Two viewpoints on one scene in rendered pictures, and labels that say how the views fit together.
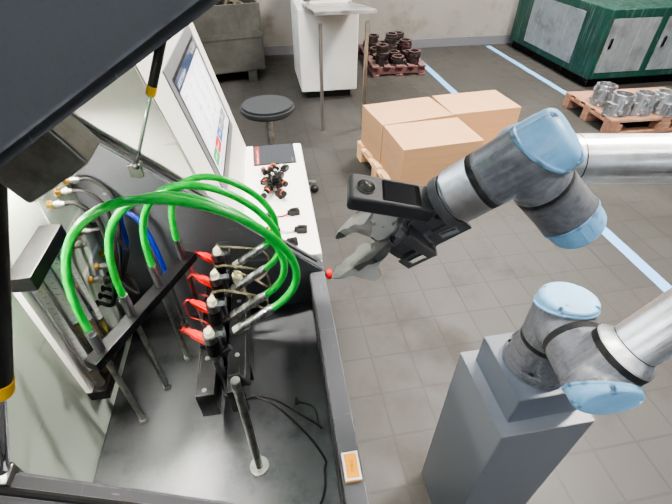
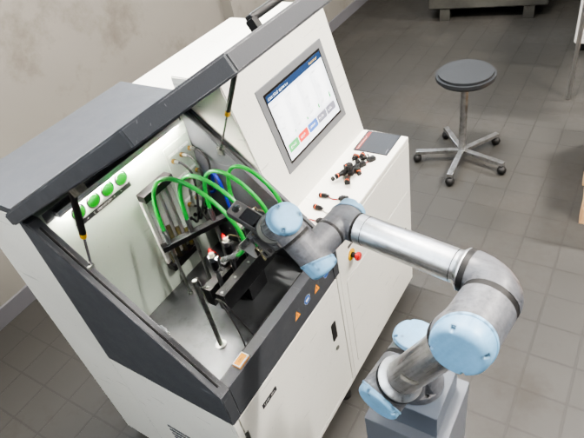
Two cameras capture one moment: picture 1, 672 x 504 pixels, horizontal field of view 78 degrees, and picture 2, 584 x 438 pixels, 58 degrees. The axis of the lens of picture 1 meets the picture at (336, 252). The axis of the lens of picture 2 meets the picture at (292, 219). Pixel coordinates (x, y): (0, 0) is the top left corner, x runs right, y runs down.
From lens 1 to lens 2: 1.09 m
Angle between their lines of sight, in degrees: 37
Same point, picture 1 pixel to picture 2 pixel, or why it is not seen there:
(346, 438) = (251, 348)
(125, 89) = (220, 108)
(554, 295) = (404, 327)
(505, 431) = (370, 415)
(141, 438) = (184, 301)
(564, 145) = (271, 222)
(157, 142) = (235, 137)
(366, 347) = not seen: hidden behind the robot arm
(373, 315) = not seen: hidden behind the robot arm
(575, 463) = not seen: outside the picture
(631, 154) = (383, 241)
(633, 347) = (388, 371)
